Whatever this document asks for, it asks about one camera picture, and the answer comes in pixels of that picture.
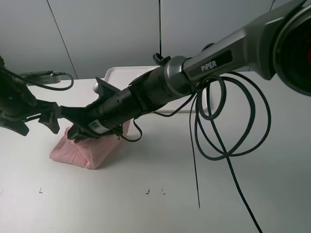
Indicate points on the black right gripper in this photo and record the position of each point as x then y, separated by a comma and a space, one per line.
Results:
107, 114

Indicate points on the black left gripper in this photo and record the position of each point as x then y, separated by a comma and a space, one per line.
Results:
18, 106

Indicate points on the pink towel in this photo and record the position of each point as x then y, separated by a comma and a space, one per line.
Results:
88, 153

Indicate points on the cream white towel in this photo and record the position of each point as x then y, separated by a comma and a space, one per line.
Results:
144, 74

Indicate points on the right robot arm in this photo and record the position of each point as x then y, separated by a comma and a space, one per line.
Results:
276, 43

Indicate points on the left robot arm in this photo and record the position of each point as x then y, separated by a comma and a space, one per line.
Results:
12, 78

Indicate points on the white rectangular plastic tray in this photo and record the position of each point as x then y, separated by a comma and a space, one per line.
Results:
153, 91

